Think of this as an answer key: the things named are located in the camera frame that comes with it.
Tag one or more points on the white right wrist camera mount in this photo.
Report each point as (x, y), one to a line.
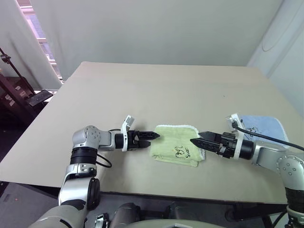
(238, 145)

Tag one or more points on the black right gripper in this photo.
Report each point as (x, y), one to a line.
(228, 146)

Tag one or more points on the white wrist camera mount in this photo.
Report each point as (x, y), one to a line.
(127, 123)
(238, 145)

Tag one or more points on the blue towel with white trim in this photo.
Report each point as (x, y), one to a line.
(268, 126)

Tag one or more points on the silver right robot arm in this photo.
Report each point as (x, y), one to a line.
(268, 152)

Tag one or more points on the black flat tray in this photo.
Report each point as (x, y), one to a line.
(39, 97)

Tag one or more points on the dark rounded shape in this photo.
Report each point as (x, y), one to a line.
(126, 213)

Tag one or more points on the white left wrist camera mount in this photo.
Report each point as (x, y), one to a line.
(127, 123)

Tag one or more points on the black stand pole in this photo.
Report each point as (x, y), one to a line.
(10, 63)

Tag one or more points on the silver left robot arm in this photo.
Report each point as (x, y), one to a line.
(92, 139)

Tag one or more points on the green towel with white trim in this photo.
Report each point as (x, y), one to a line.
(173, 140)

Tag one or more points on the white curtain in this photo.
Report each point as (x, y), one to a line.
(19, 47)

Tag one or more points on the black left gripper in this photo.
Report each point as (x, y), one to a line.
(133, 140)

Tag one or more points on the dark wooden shelf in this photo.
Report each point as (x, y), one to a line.
(12, 92)

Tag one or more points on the window with blinds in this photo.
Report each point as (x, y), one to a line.
(39, 31)

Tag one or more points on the small silver metal part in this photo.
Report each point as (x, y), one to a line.
(102, 221)

